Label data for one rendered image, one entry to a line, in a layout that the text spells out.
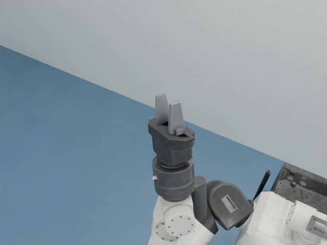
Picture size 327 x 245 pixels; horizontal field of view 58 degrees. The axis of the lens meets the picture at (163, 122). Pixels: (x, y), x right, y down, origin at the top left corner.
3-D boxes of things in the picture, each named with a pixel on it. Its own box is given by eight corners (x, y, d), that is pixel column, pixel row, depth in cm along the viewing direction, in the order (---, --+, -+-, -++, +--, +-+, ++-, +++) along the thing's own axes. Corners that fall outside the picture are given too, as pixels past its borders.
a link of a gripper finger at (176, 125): (181, 99, 55) (183, 129, 57) (166, 103, 54) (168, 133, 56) (185, 101, 54) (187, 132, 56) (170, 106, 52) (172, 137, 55)
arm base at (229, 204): (190, 203, 93) (210, 173, 95) (225, 227, 93) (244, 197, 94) (198, 211, 78) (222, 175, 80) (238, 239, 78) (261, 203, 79)
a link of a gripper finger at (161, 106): (154, 96, 57) (157, 125, 60) (168, 93, 59) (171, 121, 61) (150, 95, 59) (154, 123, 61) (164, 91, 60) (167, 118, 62)
